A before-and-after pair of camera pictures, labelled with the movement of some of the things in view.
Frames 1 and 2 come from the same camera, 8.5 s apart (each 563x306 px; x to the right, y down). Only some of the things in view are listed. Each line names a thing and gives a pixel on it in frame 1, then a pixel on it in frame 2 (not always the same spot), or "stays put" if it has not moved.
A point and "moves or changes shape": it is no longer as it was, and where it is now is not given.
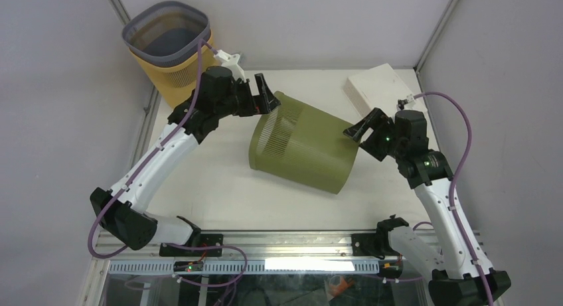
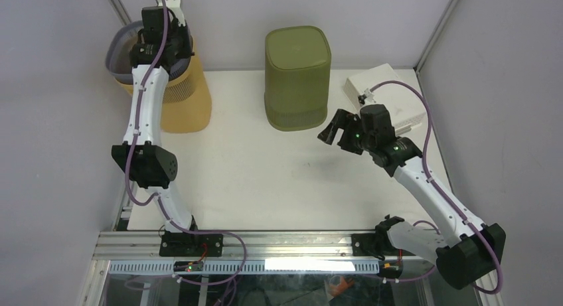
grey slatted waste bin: (168, 32) moves or changes shape
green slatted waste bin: (298, 141) → (297, 66)
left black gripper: (260, 104) → (176, 26)
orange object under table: (336, 289) stays put
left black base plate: (213, 239) stays put
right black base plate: (372, 244) stays put
